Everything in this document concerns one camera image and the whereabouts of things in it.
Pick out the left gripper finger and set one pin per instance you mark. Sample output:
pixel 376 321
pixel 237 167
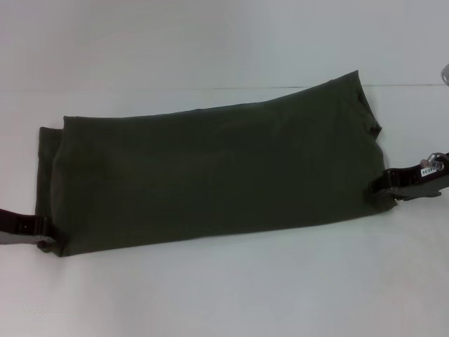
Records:
pixel 43 228

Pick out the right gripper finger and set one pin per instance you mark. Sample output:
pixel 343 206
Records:
pixel 382 187

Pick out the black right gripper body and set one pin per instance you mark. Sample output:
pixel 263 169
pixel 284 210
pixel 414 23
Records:
pixel 421 182

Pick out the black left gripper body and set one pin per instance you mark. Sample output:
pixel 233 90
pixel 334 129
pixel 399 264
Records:
pixel 17 228

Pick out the dark green FREE! t-shirt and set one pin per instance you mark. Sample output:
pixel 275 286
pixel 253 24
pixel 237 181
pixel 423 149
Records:
pixel 210 175

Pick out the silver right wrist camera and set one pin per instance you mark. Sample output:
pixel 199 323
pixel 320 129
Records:
pixel 445 73

